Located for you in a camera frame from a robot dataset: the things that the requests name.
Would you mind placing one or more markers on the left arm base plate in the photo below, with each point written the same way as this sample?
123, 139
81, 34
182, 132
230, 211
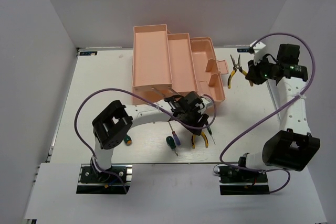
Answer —
92, 182

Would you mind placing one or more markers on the black green precision screwdriver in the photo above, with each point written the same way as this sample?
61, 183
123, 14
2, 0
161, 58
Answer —
211, 134

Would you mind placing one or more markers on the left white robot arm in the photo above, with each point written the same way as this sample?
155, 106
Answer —
111, 126

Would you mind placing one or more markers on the small yellow pliers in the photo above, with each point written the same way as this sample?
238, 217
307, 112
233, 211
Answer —
236, 67

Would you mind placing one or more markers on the stubby green orange screwdriver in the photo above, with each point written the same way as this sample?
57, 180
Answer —
127, 140

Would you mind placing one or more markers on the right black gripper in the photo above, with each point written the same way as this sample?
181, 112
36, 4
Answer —
252, 74

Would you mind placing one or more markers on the blue red handled screwdriver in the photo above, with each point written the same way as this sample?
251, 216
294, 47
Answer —
175, 136

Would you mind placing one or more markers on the pink plastic toolbox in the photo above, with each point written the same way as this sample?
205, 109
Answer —
164, 62

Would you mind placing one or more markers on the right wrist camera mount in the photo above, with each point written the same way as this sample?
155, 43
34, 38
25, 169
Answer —
258, 49

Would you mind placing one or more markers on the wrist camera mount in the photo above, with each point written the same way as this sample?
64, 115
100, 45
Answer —
205, 106
258, 49

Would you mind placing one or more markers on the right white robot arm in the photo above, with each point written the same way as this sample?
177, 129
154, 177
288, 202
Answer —
293, 146

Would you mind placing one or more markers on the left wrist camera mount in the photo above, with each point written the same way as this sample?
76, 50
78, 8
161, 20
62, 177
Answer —
205, 106

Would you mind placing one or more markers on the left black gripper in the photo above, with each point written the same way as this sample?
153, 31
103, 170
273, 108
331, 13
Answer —
198, 115

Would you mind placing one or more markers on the yellow long nose pliers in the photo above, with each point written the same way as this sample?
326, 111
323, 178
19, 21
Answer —
194, 137

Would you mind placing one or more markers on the stubby green grey screwdriver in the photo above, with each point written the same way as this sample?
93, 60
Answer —
171, 143

